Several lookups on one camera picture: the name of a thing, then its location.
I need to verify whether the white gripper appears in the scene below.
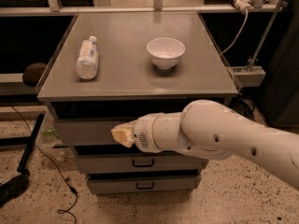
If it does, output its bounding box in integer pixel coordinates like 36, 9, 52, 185
111, 113, 160, 153

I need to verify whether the grey top drawer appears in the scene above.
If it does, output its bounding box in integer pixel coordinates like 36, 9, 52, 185
50, 98, 232, 147

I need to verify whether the grey drawer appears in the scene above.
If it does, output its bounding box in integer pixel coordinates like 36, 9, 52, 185
50, 98, 232, 147
87, 170, 201, 194
72, 145, 208, 174

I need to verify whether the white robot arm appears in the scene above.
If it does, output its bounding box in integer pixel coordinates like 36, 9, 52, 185
111, 100, 299, 189

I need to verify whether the grey middle drawer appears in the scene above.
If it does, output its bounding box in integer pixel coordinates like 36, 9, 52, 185
72, 145, 208, 174

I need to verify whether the grey bottom drawer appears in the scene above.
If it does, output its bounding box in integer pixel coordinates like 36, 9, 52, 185
87, 170, 201, 194

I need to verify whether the grey drawer cabinet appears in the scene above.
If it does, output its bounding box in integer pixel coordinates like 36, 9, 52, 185
36, 10, 240, 195

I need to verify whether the green plastic item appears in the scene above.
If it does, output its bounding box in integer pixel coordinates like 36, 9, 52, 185
43, 127, 59, 138

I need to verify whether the clear plastic water bottle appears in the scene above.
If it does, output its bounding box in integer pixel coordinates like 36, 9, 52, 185
76, 35, 99, 80

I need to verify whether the white ceramic bowl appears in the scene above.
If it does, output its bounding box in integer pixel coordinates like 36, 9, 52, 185
147, 37, 185, 70

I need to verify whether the black bar on floor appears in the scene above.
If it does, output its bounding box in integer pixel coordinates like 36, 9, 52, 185
17, 114, 44, 175

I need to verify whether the brown round object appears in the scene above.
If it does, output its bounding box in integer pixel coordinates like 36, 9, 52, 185
22, 63, 47, 87

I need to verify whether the metal support rod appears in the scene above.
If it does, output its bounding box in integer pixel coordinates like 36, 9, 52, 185
243, 0, 284, 72

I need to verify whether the black floor cable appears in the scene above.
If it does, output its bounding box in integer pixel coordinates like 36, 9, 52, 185
8, 104, 78, 224

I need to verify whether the black cable bundle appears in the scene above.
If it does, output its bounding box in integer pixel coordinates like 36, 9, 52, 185
230, 95, 256, 123

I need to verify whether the grey metal rail block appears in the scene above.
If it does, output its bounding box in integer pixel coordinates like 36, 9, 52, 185
227, 66, 266, 89

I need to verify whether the white power cable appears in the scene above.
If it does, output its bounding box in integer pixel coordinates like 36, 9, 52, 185
219, 8, 250, 57

